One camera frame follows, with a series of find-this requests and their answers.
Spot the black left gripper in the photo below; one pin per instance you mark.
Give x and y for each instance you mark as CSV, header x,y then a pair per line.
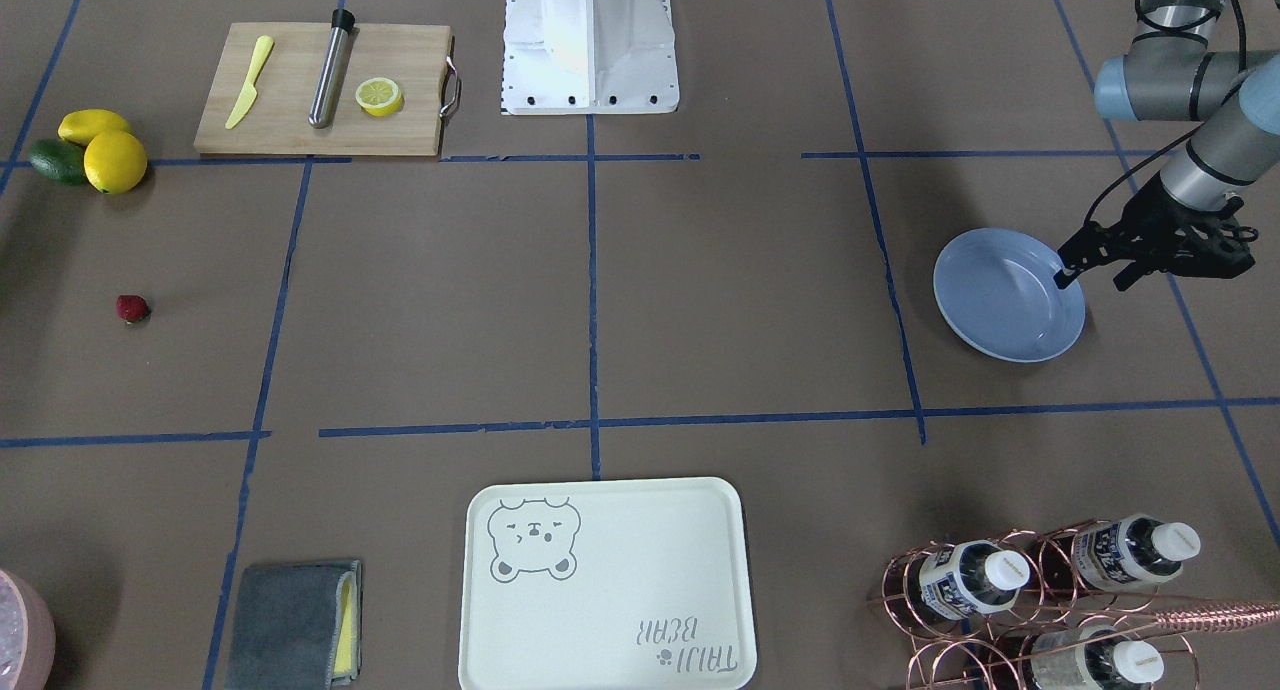
x,y
1150,217

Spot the blue round plate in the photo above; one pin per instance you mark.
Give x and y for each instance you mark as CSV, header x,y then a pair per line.
x,y
997,291

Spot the red strawberry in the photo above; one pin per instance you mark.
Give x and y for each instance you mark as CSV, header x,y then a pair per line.
x,y
132,308

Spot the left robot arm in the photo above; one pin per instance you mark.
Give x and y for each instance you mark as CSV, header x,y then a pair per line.
x,y
1170,74

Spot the dark tea bottle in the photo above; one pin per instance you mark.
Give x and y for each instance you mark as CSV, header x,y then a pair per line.
x,y
1093,658
1137,552
971,579

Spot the dark tea bottle rear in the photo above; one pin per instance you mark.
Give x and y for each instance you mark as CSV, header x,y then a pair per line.
x,y
1093,658

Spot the white bear tray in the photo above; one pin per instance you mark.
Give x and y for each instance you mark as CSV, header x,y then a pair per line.
x,y
624,584

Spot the lemon half slice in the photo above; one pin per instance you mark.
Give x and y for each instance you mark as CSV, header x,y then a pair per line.
x,y
379,97

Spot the steel cylinder muddler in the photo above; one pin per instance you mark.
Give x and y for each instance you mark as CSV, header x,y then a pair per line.
x,y
338,49

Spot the yellow plastic knife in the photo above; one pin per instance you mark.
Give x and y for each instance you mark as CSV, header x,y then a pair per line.
x,y
248,93

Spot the grey folded cloth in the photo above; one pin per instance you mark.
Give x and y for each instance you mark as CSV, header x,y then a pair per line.
x,y
297,626

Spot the large yellow lemon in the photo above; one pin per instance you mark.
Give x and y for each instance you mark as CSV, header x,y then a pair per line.
x,y
115,162

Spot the small yellow lemon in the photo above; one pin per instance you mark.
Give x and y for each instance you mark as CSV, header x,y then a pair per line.
x,y
81,126

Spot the green lime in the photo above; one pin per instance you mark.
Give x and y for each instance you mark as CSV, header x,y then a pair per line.
x,y
58,160

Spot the pink bowl of ice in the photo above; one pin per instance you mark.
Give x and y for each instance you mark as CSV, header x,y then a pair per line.
x,y
28,637

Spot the copper wire bottle rack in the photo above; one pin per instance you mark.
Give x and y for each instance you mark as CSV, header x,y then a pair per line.
x,y
970,654

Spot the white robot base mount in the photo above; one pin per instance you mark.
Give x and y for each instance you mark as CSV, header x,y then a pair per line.
x,y
589,57

